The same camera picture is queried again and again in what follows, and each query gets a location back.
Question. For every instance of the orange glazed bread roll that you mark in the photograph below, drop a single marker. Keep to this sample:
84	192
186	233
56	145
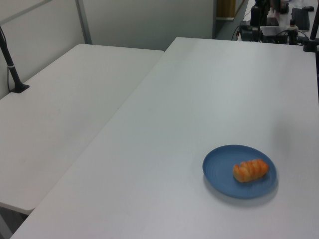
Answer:
249	170

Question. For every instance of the blue round plate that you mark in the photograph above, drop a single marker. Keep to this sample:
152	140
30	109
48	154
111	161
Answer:
219	174

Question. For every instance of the white side table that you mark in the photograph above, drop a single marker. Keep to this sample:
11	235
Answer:
62	104

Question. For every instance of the small black electronics box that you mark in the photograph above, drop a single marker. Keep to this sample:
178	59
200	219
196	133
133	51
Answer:
245	31

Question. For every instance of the wooden cabinet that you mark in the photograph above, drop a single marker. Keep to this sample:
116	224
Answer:
225	8

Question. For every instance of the flat black computer box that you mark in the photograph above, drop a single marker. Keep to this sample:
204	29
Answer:
272	33

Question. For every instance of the black keyboard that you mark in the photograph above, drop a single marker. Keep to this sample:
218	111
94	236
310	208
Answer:
300	18

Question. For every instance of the black computer mouse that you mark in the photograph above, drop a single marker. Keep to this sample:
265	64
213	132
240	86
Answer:
308	8

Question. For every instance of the grey metal partition post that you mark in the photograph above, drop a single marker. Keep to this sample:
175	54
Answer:
84	22

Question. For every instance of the black upright device on post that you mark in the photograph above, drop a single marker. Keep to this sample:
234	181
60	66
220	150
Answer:
255	17

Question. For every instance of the black camera stand pole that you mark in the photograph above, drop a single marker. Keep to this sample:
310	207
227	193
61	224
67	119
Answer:
12	72

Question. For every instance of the black clamp camera stand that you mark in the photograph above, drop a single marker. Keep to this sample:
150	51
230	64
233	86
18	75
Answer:
311	39

